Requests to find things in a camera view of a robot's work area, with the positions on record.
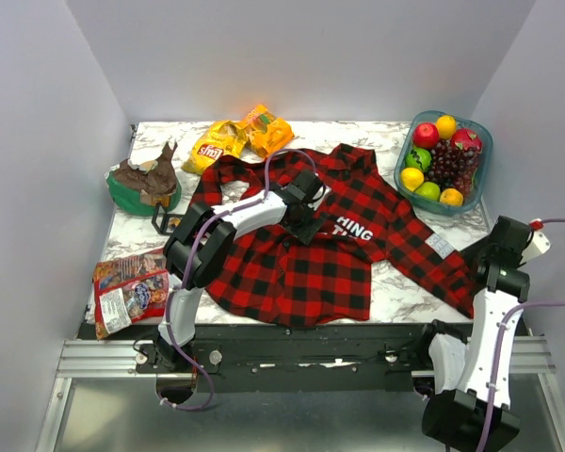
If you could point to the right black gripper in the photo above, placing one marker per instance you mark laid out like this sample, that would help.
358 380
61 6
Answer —
471 252

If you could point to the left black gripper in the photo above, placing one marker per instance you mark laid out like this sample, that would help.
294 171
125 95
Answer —
305 232

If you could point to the red black plaid shirt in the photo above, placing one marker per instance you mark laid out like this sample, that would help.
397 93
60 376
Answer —
271 277

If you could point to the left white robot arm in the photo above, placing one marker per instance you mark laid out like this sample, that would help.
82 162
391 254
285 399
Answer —
199 246

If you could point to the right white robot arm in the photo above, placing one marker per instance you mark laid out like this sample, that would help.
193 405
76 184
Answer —
470 407

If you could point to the black brooch display stand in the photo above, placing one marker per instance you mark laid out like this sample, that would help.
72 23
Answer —
165 222

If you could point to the orange fruit bottom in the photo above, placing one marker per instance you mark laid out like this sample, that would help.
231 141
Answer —
451 196

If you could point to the orange fruit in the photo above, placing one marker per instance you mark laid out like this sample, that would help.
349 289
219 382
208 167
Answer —
451 196
446 126

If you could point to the light green lime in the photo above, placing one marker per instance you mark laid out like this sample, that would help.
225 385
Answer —
429 190

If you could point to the orange snack bag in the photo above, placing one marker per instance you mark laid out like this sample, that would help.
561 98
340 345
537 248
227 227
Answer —
266 132

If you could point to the purple grape bunch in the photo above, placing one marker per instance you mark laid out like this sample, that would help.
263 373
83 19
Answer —
452 167

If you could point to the yellow lemon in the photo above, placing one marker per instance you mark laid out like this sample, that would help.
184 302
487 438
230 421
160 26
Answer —
412 178

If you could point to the teal plastic fruit container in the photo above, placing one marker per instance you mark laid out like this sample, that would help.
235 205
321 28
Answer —
480 175

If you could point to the yellow Lays chips bag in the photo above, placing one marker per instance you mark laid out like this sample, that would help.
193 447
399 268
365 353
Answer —
222 138

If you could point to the red dragon fruit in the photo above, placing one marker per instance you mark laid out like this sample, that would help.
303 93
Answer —
465 139

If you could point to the red apple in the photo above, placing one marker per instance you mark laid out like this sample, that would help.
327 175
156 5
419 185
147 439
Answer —
425 135

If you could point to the orange fruit top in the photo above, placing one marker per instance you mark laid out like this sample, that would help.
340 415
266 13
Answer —
446 126

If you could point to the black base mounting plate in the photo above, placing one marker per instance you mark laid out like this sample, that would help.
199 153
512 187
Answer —
422 333

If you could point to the green bowl with brown paper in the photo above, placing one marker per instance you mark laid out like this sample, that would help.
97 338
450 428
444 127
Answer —
137 190

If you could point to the red candy snack bag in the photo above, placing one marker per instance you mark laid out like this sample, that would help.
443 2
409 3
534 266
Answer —
128 290

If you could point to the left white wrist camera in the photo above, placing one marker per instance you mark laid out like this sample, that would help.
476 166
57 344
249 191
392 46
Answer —
319 197

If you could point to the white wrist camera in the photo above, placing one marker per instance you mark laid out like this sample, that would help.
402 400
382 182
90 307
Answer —
537 247
319 197

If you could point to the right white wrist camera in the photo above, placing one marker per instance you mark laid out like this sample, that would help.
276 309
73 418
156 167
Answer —
537 247

